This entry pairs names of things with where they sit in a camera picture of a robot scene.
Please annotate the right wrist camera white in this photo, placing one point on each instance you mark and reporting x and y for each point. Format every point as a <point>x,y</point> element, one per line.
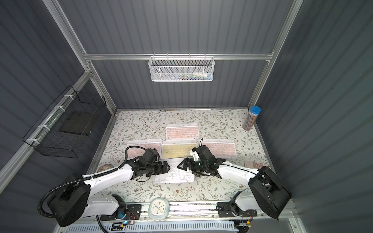
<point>195,154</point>

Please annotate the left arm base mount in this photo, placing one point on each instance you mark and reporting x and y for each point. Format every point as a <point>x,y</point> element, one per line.
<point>129,212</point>

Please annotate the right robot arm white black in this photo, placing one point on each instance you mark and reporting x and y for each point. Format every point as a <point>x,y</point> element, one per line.
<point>268,192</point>

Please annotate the white keyboard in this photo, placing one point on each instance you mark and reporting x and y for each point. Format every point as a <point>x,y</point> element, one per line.
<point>175,175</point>

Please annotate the tape roll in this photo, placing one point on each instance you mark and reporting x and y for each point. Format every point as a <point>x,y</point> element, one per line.
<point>104,167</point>

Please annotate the mint analog clock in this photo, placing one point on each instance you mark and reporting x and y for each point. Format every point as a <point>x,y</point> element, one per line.
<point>159,209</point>

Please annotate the white wire mesh basket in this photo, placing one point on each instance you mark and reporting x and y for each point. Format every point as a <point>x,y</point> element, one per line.
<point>164,70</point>

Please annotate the black wire basket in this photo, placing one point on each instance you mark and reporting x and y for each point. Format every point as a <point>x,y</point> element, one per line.
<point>45,136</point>

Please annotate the pink calculator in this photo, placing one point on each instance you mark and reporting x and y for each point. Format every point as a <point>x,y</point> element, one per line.
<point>253,164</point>

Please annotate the pens in white basket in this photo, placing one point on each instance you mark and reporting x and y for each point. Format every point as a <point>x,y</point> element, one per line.
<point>196,76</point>

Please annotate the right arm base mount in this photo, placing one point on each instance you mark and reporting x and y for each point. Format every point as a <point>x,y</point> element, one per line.
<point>228,209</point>

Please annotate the white ventilated cable duct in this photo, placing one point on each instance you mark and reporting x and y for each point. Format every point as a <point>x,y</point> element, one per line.
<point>172,226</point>

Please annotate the black pad in basket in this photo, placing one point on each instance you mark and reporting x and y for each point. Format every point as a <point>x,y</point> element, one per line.
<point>79,123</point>

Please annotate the blue lid pencil tube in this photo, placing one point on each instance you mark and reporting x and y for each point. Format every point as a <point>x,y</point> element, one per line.
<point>253,113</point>

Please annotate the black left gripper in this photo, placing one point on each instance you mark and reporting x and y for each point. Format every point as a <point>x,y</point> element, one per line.
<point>160,167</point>

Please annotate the pink keyboard front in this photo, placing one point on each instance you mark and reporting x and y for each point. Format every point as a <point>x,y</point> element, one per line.
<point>182,131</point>

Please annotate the yellow keyboard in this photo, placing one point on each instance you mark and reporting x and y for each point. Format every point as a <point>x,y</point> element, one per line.
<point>177,148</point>

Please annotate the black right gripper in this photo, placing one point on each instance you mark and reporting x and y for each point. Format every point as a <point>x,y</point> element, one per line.
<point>187,165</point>

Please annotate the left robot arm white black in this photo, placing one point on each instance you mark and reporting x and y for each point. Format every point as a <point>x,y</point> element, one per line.
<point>75,197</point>

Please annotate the pink keyboard right row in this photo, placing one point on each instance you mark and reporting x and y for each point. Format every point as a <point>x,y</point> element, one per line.
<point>221,148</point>

